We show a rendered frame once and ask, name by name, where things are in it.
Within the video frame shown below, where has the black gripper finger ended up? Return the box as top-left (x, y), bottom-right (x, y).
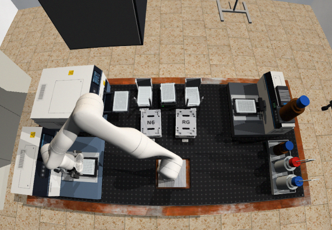
top-left (70, 171), bottom-right (83, 179)
top-left (73, 150), bottom-right (82, 156)

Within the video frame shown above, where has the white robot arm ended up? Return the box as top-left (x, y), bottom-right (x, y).
top-left (40, 93), bottom-right (183, 180)

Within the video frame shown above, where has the white microplate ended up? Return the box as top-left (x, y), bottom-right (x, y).
top-left (185, 87), bottom-right (200, 106)
top-left (137, 86), bottom-right (151, 105)
top-left (113, 91), bottom-right (129, 111)
top-left (81, 159), bottom-right (95, 175)
top-left (235, 99), bottom-right (256, 113)
top-left (161, 83), bottom-right (175, 102)

